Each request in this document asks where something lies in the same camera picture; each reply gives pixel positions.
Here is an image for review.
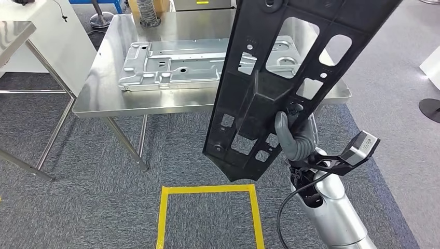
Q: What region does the long black plastic part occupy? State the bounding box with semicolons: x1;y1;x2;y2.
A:
202;0;403;183

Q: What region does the yellow floor tape square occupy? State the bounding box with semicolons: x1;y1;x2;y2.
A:
156;184;266;249

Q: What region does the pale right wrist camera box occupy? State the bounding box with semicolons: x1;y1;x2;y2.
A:
340;130;381;168

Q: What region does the stainless steel table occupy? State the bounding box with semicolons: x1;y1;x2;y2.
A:
0;20;77;183

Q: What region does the stainless steel workbench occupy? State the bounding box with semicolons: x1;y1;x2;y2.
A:
72;8;352;173

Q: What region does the blue steel frame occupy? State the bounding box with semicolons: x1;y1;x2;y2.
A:
68;0;125;15

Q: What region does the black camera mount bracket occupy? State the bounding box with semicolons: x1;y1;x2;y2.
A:
309;151;370;177

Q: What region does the white board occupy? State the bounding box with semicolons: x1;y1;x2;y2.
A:
419;46;440;91

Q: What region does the black stanchion post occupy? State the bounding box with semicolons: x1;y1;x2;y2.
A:
418;99;440;123

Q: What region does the thin black cable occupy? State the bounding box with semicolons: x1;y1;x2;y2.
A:
51;0;68;23

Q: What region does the grey corrugated hose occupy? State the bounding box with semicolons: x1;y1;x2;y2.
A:
136;0;162;29

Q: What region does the stamped silver metal panel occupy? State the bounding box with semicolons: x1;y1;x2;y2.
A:
118;36;303;93

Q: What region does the metal box with yellow label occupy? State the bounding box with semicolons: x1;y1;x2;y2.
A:
173;0;238;12

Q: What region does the white cabinet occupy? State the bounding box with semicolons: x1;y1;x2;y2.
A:
0;0;99;98

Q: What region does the cardboard box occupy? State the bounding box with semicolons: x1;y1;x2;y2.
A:
128;0;172;16

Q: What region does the round metal stand base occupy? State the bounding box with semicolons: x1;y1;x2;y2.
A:
90;0;115;29

